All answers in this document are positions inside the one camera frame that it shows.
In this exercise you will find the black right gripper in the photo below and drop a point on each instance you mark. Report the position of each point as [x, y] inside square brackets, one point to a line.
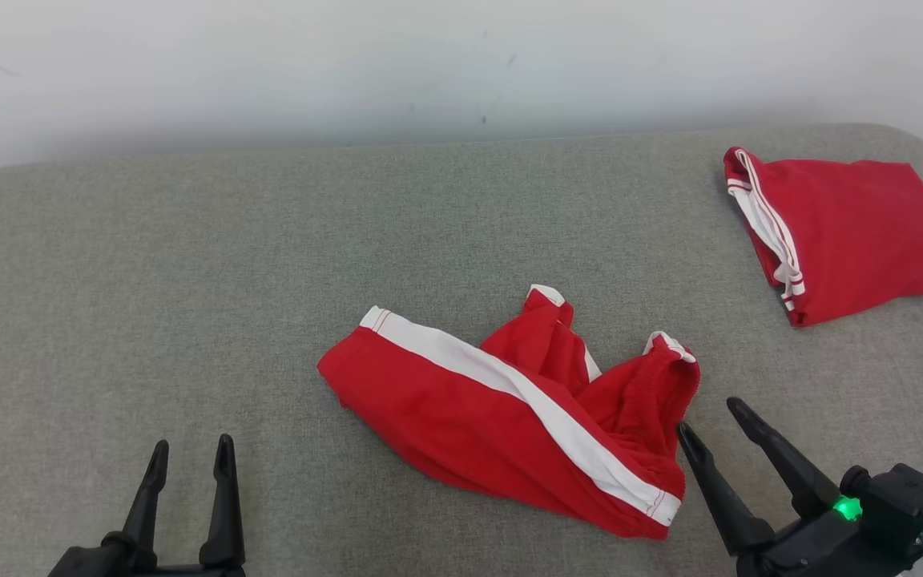
[814, 553]

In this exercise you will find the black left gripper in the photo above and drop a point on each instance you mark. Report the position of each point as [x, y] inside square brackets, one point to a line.
[93, 565]

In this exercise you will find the red shorts with white stripe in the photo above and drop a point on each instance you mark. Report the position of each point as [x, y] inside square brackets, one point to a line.
[445, 425]

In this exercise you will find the red Bulls basketball jersey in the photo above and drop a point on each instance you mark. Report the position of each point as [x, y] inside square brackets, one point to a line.
[870, 232]

